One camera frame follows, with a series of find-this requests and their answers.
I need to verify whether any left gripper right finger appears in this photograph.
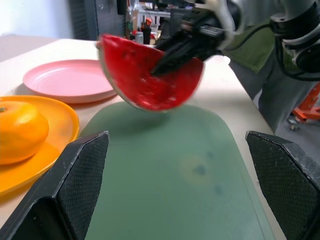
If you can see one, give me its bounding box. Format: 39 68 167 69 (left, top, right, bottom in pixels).
245 130 320 240

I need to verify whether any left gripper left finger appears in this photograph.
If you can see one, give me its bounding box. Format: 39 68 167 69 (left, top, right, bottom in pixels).
0 130 110 240

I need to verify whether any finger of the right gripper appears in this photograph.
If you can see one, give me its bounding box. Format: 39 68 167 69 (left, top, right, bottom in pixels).
154 29 196 55
151 37 208 76

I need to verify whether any red watermelon slice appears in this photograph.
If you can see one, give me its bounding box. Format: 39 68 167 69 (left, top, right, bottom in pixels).
96 33 206 112

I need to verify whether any orange plate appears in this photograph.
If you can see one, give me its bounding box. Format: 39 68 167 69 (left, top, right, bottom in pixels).
0 95 81 197

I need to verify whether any pink plate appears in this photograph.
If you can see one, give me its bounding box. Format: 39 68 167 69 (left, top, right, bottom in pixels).
22 59 118 104

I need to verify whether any orange mandarin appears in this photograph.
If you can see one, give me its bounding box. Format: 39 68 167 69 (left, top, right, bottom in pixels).
0 101 50 166

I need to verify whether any orange metal stand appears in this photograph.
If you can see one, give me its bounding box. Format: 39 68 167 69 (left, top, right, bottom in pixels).
288 82 320 131

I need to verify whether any person in green top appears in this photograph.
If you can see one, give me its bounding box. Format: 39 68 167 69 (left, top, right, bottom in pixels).
219 18 320 135

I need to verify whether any dark perforated panel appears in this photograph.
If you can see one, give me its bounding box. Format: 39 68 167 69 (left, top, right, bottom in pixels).
70 0 99 41

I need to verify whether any green cutting board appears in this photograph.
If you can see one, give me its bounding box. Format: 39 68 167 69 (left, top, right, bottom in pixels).
78 101 279 240

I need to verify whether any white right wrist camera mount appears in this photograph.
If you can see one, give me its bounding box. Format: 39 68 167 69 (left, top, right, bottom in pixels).
199 0 249 51

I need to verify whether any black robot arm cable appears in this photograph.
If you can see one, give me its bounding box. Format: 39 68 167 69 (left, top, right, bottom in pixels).
222 21 320 82

